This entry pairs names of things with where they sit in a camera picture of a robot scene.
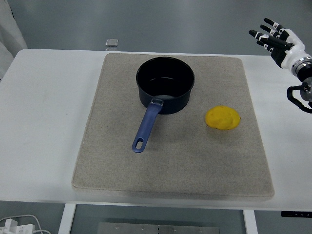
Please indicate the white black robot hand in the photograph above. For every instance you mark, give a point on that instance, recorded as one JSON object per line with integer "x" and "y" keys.
{"x": 291, "y": 52}

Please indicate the beige fabric mat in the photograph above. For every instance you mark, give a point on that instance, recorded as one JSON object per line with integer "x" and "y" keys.
{"x": 170, "y": 165}

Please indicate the white table leg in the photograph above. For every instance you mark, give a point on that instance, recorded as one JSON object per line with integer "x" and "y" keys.
{"x": 250, "y": 223}
{"x": 66, "y": 219}

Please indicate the white power strip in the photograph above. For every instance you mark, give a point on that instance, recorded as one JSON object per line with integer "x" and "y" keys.
{"x": 17, "y": 228}

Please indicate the black table control panel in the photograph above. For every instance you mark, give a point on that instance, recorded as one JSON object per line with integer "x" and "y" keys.
{"x": 293, "y": 214}

